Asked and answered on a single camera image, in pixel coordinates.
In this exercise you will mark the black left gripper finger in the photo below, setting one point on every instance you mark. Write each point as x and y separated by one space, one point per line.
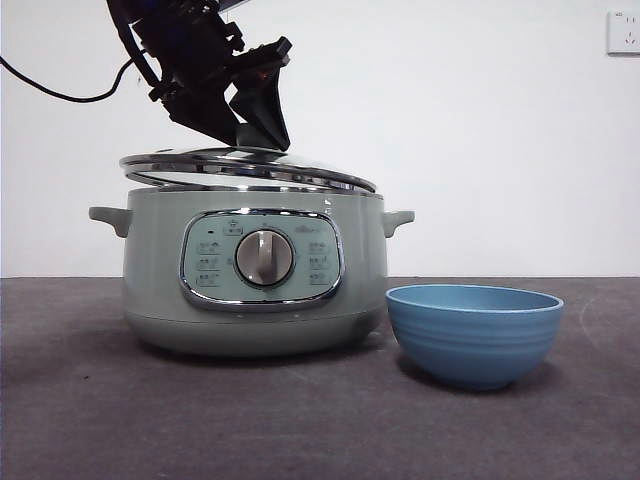
200 110
262 105

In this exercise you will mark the white wall socket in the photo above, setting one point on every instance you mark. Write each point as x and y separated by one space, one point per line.
625 33

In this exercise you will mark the pale green electric steamer pot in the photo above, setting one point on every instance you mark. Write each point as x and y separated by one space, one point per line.
160 280

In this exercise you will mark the glass lid with green knob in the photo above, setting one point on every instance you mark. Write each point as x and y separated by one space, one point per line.
200 160

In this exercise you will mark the blue ribbed bowl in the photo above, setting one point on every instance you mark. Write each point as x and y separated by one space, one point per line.
475 345

